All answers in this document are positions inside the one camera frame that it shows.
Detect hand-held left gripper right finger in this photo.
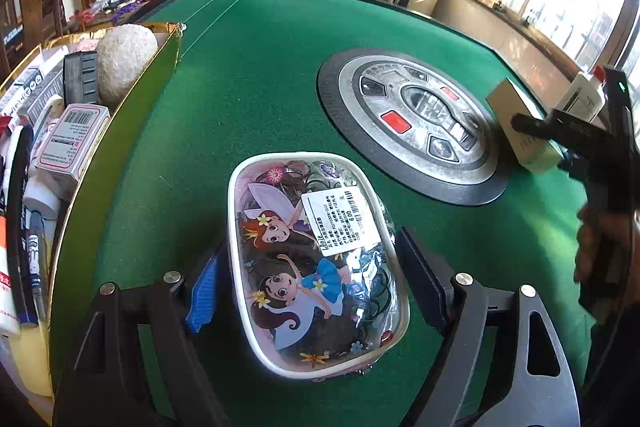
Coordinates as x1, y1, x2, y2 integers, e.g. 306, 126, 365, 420
396, 226, 582, 427

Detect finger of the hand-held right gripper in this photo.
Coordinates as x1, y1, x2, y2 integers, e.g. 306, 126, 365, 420
512, 113, 609, 150
560, 152, 607, 184

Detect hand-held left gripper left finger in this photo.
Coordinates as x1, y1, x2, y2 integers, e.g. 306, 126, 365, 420
52, 237, 232, 427

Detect white green carton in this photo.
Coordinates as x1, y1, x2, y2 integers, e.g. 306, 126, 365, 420
486, 78, 566, 174

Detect pink oval hair-tie box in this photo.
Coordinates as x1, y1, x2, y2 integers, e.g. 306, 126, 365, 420
227, 151, 411, 383

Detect green gold cardboard box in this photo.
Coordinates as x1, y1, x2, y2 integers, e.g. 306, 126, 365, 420
0, 23, 187, 425

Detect small white barcode box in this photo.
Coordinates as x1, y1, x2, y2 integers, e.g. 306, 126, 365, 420
34, 103, 111, 188

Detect pens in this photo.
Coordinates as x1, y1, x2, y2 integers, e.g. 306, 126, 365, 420
2, 124, 36, 325

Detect white fluffy ball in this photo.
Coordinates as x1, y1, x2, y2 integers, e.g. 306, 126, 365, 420
95, 23, 158, 105

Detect black ribbed round plastic part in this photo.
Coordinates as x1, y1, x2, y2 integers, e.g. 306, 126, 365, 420
62, 52, 98, 105

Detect long grey white carton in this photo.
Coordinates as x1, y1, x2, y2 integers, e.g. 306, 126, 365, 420
0, 54, 68, 120

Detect person's right hand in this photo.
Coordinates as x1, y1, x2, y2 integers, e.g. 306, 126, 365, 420
574, 206, 626, 284

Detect flat white bottle red cap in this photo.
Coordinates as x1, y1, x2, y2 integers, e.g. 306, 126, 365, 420
557, 66, 608, 122

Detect round table control panel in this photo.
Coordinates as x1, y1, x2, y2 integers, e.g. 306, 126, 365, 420
316, 48, 510, 208

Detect blue ballpoint pen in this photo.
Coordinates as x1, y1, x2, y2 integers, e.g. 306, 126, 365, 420
22, 207, 51, 328

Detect pile of assorted trinkets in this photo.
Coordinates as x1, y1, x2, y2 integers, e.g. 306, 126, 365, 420
67, 0, 168, 25

